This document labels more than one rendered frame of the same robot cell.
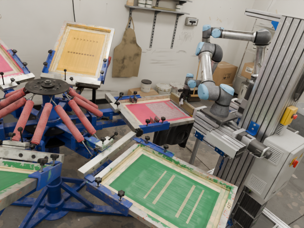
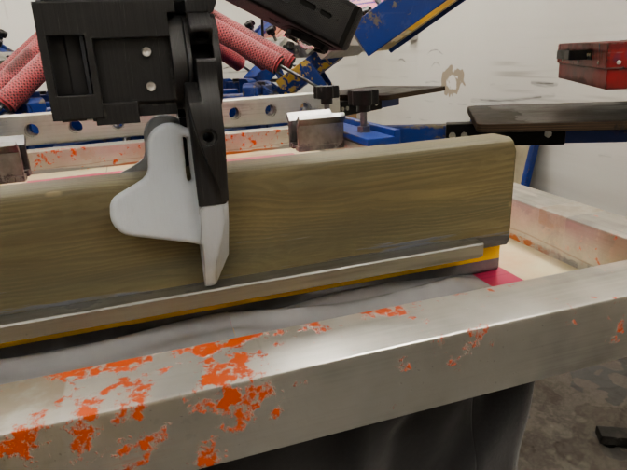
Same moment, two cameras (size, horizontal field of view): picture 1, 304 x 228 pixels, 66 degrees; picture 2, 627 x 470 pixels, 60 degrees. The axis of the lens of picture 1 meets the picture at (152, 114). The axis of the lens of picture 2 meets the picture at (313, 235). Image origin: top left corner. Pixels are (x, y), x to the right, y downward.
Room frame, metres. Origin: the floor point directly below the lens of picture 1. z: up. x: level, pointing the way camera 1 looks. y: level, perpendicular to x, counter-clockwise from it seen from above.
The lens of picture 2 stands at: (2.44, -0.57, 1.11)
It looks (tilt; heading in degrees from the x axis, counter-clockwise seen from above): 19 degrees down; 108
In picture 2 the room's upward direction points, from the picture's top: 3 degrees counter-clockwise
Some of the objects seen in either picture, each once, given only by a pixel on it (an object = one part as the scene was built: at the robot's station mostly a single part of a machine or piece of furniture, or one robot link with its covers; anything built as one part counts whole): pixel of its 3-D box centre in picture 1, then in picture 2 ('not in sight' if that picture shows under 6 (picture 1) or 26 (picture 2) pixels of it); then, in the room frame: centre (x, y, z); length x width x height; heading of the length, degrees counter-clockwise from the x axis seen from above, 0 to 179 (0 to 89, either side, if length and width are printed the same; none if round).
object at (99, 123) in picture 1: (120, 122); not in sight; (1.88, 0.28, 0.89); 1.24 x 0.06 x 0.06; 125
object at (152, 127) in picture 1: (154, 126); not in sight; (1.77, -0.04, 0.98); 0.30 x 0.05 x 0.07; 125
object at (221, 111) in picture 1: (220, 107); not in sight; (1.70, -0.53, 1.31); 0.15 x 0.15 x 0.10
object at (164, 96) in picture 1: (160, 109); (185, 200); (2.14, -0.08, 0.97); 0.79 x 0.58 x 0.04; 125
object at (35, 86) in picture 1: (51, 153); not in sight; (1.53, 0.78, 0.67); 0.39 x 0.39 x 1.35
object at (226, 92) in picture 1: (224, 93); not in sight; (1.70, -0.52, 1.42); 0.13 x 0.12 x 0.14; 99
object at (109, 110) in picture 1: (108, 112); not in sight; (1.81, 0.38, 1.02); 0.17 x 0.06 x 0.05; 125
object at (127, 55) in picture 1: (128, 48); not in sight; (4.05, 0.61, 1.06); 0.53 x 0.07 x 1.05; 125
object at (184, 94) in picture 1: (186, 93); (132, 3); (2.27, -0.31, 1.14); 0.09 x 0.08 x 0.12; 35
